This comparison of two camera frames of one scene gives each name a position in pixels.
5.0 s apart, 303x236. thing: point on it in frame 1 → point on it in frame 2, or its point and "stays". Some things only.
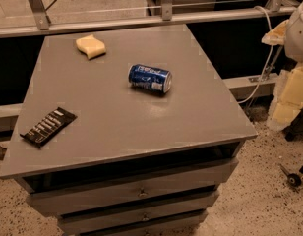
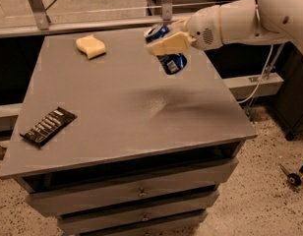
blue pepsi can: (150, 78) → (172, 63)
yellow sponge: (90, 46) stays
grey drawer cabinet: (158, 130) stays
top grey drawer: (92, 196) stays
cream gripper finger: (276, 36) → (177, 42)
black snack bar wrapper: (49, 127) stays
